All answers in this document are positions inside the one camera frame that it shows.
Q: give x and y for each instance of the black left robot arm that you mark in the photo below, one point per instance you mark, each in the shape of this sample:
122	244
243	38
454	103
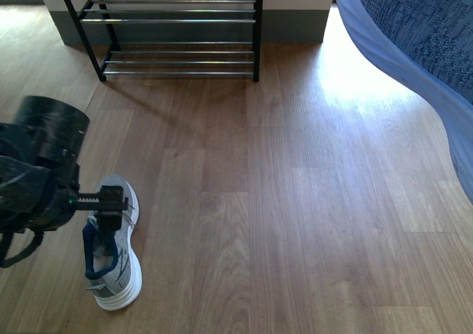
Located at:
47	133

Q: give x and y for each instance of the grey sneaker with navy lining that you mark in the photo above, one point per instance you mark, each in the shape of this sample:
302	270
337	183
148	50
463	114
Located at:
112	267

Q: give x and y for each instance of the black metal shoe rack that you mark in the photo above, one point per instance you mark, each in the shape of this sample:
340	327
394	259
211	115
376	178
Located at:
169	38

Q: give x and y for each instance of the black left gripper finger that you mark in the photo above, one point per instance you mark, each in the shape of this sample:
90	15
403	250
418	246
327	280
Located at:
109	220

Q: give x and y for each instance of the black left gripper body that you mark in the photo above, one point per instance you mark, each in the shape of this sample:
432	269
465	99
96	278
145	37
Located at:
32	198

